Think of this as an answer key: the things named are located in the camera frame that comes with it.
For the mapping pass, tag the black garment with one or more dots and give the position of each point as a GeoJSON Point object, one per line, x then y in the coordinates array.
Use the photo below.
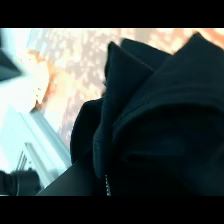
{"type": "Point", "coordinates": [166, 110]}

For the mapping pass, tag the silver frame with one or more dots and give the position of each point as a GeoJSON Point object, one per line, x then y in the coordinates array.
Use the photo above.
{"type": "Point", "coordinates": [40, 146]}

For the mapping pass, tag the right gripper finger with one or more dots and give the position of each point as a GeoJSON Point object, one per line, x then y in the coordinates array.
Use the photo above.
{"type": "Point", "coordinates": [73, 181]}

